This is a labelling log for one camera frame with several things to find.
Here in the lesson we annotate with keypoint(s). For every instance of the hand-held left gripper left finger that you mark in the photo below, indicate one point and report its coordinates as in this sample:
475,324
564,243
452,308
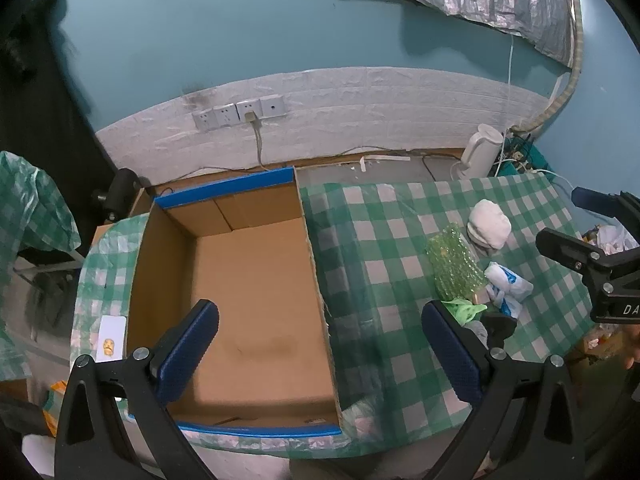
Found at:
192,345

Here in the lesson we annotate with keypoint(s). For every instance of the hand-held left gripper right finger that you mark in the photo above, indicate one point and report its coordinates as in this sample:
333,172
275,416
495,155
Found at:
452,355

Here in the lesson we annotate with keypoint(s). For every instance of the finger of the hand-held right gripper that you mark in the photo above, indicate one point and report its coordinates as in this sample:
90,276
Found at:
595,199
565,247

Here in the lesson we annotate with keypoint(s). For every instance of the light grey sock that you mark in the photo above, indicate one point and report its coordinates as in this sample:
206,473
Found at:
477,331

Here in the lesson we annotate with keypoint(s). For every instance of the black sock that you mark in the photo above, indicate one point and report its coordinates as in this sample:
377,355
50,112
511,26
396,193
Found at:
502,327

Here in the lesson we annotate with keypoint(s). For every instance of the white blue plastic bag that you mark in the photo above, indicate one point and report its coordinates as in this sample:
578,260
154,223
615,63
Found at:
507,282

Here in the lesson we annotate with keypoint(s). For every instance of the blue-edged cardboard box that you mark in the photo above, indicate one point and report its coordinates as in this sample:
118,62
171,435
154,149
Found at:
250,285

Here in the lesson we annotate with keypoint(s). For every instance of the person's right hand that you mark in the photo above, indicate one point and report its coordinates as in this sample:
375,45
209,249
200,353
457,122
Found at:
633,352

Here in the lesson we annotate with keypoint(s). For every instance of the snack packets on floor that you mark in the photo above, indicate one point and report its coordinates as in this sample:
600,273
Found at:
612,237

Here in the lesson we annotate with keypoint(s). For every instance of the teal container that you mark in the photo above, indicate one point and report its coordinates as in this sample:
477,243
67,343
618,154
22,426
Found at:
537,162

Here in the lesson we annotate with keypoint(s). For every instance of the white card yellow print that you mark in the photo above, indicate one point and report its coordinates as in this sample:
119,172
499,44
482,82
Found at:
112,332

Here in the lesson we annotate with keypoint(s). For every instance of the green checkered tablecloth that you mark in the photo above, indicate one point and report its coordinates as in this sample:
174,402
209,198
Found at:
390,260

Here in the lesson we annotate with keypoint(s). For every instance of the white electric kettle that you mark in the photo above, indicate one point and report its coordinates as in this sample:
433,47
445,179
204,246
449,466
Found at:
480,152

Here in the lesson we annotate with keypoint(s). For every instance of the striped pipe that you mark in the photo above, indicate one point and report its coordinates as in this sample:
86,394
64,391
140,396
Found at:
577,60

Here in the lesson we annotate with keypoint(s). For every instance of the orange packet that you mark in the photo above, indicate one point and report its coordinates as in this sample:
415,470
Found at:
55,395

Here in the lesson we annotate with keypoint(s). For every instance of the black cylinder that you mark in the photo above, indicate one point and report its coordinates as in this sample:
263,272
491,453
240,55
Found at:
120,190

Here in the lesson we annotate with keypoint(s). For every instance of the white plastic strip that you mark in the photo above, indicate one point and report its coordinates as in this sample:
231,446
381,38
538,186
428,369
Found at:
385,159

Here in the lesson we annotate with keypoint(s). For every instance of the white wall outlet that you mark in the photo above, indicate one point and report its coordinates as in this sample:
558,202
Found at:
204,119
247,107
225,114
272,105

